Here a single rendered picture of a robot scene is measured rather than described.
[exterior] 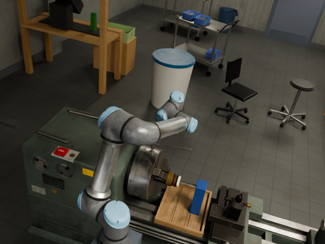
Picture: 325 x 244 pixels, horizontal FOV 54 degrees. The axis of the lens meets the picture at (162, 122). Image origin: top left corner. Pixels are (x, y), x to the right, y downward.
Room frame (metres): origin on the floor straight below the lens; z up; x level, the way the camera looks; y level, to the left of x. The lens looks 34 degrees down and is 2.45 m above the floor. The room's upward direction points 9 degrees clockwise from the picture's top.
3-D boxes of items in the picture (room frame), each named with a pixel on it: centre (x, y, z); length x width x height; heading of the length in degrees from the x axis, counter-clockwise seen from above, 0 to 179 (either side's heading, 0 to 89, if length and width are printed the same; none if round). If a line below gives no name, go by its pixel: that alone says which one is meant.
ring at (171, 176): (1.44, -0.10, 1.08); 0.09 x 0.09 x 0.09; 79
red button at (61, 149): (1.34, 0.53, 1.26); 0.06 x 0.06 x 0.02; 79
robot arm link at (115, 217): (0.94, 0.15, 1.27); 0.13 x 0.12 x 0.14; 59
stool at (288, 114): (4.24, -1.86, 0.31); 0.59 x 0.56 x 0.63; 165
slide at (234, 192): (1.34, -0.50, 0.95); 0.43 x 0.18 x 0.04; 169
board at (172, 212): (1.41, -0.22, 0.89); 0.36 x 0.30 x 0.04; 169
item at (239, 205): (1.28, -0.49, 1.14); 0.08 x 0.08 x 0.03
